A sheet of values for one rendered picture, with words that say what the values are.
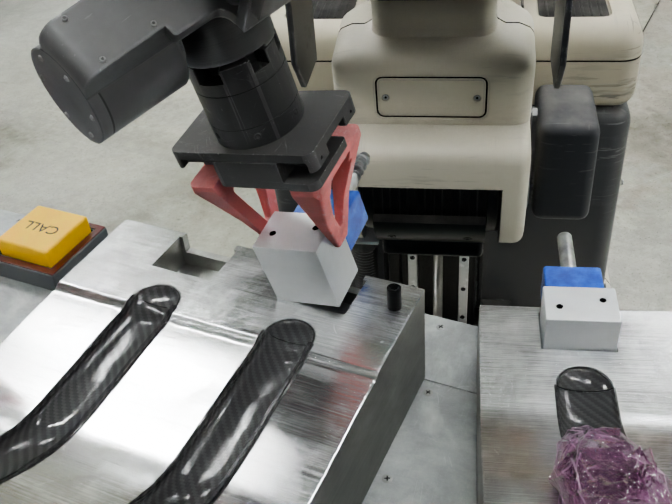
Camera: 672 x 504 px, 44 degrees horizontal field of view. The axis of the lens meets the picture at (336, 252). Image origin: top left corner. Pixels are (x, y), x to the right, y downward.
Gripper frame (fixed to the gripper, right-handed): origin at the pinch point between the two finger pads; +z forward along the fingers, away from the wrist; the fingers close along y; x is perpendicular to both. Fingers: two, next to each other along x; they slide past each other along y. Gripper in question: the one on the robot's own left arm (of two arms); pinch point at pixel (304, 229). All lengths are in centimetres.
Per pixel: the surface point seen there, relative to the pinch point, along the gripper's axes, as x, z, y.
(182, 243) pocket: 1.2, 3.8, -13.1
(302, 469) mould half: -15.2, 4.3, 5.5
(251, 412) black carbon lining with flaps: -12.3, 4.3, 0.4
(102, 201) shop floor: 93, 87, -140
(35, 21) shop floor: 194, 85, -249
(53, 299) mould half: -8.1, 1.2, -18.0
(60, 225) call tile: 4.2, 6.1, -30.5
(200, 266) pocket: 0.9, 5.9, -12.2
